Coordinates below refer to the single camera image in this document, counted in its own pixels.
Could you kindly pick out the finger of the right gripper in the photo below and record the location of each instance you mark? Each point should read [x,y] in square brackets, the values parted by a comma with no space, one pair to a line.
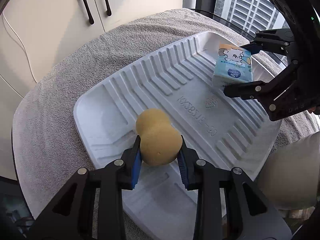
[251,90]
[273,40]

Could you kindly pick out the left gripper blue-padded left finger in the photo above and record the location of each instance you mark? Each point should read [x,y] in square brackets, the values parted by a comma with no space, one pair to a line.
[69,215]

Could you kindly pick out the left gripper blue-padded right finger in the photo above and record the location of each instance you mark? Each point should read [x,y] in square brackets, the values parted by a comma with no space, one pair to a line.
[229,203]

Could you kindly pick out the blue tissue pack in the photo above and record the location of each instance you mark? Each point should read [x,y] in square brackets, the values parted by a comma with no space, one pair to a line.
[233,66]

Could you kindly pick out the white foam tray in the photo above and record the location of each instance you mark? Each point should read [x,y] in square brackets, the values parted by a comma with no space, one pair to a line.
[174,84]

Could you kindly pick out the tan peanut-shaped sponge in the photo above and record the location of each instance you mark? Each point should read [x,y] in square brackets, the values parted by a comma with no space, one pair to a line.
[159,141]

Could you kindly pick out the person's right hand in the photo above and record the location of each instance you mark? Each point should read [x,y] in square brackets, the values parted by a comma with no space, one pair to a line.
[314,110]

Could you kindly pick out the grey towel table cover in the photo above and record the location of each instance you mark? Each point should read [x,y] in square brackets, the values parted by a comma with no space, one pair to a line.
[46,146]

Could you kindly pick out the white cabinet unit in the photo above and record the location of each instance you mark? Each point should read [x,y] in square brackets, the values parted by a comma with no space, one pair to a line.
[38,34]

